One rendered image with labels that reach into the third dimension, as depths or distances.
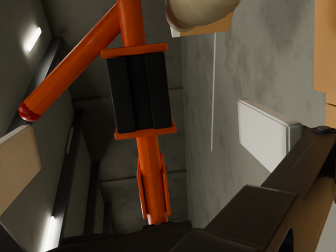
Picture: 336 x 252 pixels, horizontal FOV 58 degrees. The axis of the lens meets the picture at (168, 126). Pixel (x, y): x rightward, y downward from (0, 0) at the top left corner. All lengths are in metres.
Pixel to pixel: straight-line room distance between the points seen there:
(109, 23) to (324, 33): 0.35
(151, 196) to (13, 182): 0.18
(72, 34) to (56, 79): 9.89
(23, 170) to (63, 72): 0.15
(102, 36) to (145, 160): 0.13
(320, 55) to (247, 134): 0.38
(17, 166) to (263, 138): 0.13
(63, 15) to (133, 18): 9.76
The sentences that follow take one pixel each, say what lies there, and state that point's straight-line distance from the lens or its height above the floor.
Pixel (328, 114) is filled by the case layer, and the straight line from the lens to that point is 1.33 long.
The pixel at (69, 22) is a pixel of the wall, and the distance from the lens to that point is 10.08.
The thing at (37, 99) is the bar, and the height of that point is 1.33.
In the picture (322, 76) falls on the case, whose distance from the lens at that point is 0.55.
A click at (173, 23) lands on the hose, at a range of 0.35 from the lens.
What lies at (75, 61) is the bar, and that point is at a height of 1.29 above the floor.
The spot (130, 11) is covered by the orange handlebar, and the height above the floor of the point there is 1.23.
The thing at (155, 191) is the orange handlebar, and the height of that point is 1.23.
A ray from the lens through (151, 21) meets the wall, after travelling 9.93.
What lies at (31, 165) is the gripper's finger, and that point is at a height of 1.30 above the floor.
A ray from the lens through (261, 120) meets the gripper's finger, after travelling 0.16.
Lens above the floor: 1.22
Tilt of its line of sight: 3 degrees down
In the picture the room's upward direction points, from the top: 97 degrees counter-clockwise
